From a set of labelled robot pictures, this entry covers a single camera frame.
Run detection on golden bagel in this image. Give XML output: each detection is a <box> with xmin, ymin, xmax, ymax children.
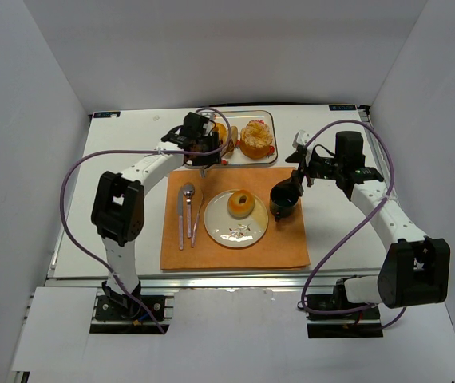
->
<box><xmin>227</xmin><ymin>189</ymin><xmax>255</xmax><ymax>219</ymax></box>

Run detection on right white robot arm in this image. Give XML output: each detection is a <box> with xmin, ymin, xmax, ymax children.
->
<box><xmin>271</xmin><ymin>131</ymin><xmax>450</xmax><ymax>315</ymax></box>

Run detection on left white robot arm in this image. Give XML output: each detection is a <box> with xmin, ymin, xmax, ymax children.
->
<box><xmin>91</xmin><ymin>111</ymin><xmax>220</xmax><ymax>307</ymax></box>

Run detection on elongated bread roll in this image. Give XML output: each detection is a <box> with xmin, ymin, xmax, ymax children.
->
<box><xmin>223</xmin><ymin>126</ymin><xmax>238</xmax><ymax>156</ymax></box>

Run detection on sugar topped round bread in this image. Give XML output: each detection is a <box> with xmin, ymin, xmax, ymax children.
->
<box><xmin>239</xmin><ymin>120</ymin><xmax>273</xmax><ymax>160</ymax></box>

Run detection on black cup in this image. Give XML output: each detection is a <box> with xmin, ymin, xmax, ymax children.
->
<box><xmin>269</xmin><ymin>188</ymin><xmax>299</xmax><ymax>222</ymax></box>

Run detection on strawberry pattern rectangular tray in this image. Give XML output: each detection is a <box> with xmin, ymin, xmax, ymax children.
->
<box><xmin>214</xmin><ymin>110</ymin><xmax>278</xmax><ymax>168</ymax></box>

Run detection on right table label sticker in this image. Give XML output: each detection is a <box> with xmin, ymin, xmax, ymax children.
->
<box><xmin>328</xmin><ymin>104</ymin><xmax>358</xmax><ymax>112</ymax></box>

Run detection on table label sticker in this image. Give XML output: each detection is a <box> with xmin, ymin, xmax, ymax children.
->
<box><xmin>93</xmin><ymin>111</ymin><xmax>121</xmax><ymax>119</ymax></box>
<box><xmin>328</xmin><ymin>104</ymin><xmax>358</xmax><ymax>112</ymax></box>

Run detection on round white yellow plate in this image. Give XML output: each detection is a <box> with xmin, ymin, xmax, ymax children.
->
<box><xmin>204</xmin><ymin>190</ymin><xmax>269</xmax><ymax>248</ymax></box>

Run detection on left table label sticker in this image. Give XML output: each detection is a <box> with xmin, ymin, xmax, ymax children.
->
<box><xmin>93</xmin><ymin>111</ymin><xmax>121</xmax><ymax>119</ymax></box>

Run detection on orange cloth placemat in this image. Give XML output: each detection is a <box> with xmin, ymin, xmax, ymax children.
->
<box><xmin>160</xmin><ymin>167</ymin><xmax>310</xmax><ymax>271</ymax></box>

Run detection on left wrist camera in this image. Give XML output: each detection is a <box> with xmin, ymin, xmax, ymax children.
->
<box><xmin>200</xmin><ymin>111</ymin><xmax>216</xmax><ymax>136</ymax></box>

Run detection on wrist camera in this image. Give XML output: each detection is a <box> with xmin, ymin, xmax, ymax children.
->
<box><xmin>292</xmin><ymin>130</ymin><xmax>312</xmax><ymax>156</ymax></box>
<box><xmin>200</xmin><ymin>111</ymin><xmax>216</xmax><ymax>136</ymax></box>

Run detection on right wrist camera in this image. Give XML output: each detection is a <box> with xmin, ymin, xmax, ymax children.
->
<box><xmin>292</xmin><ymin>130</ymin><xmax>312</xmax><ymax>156</ymax></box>

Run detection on spoon pink handle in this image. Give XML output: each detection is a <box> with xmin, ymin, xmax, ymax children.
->
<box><xmin>183</xmin><ymin>183</ymin><xmax>195</xmax><ymax>238</ymax></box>

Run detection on table knife pink handle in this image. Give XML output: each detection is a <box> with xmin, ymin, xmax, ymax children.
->
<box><xmin>176</xmin><ymin>187</ymin><xmax>184</xmax><ymax>251</ymax></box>

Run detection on fork pink handle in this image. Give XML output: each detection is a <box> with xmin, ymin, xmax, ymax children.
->
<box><xmin>191</xmin><ymin>192</ymin><xmax>204</xmax><ymax>248</ymax></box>

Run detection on aluminium table frame rail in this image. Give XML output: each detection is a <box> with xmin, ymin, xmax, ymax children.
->
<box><xmin>23</xmin><ymin>270</ymin><xmax>376</xmax><ymax>320</ymax></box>

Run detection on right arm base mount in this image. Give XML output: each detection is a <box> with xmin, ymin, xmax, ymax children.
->
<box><xmin>305</xmin><ymin>279</ymin><xmax>383</xmax><ymax>339</ymax></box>

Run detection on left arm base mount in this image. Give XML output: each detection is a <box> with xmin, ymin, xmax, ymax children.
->
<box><xmin>89</xmin><ymin>294</ymin><xmax>174</xmax><ymax>335</ymax></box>

